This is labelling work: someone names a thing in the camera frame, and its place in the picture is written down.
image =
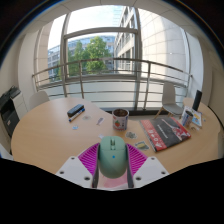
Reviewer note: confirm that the narrow pale sticker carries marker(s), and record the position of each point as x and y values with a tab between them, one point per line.
100	121

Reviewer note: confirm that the metal balcony railing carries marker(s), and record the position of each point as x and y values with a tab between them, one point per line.
80	80

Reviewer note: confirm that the round grey-green sticker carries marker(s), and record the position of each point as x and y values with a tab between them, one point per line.
131	135

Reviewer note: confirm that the blue marker pen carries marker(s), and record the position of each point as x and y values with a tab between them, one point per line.
77	115

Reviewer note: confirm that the black and white printer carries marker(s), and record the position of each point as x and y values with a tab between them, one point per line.
9	113

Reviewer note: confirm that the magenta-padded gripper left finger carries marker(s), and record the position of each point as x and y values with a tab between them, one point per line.
87	160

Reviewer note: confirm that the strawberry print mug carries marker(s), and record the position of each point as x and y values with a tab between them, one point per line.
120	120

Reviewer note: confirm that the red and grey magazine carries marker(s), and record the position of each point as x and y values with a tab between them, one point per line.
165	133

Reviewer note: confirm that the mint green computer mouse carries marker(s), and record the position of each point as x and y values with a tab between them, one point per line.
113	156

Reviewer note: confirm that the black speaker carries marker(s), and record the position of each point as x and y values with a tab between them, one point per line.
197	100

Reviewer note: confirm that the black whiteboard eraser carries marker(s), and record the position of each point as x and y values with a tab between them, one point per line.
75	110

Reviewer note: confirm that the colourful booklet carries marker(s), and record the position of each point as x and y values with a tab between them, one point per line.
197	117

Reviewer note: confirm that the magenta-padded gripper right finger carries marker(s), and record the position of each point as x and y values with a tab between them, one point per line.
137	160

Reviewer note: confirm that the yellow and blue sticker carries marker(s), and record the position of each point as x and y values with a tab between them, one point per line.
142	145

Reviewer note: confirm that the small printed cup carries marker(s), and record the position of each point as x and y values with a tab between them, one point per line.
187	119

